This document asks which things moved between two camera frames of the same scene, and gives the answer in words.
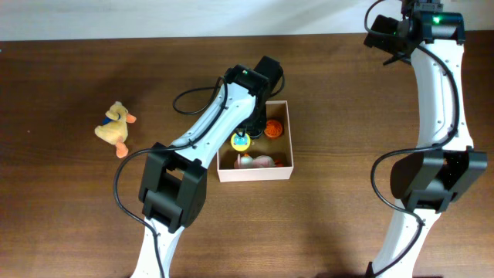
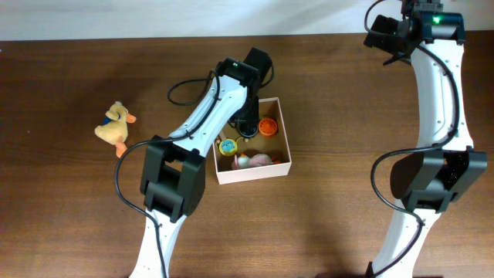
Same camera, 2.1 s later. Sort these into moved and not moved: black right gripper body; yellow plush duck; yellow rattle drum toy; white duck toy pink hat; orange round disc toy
Moved: orange round disc toy; yellow rattle drum toy
Not moved: yellow plush duck; black right gripper body; white duck toy pink hat
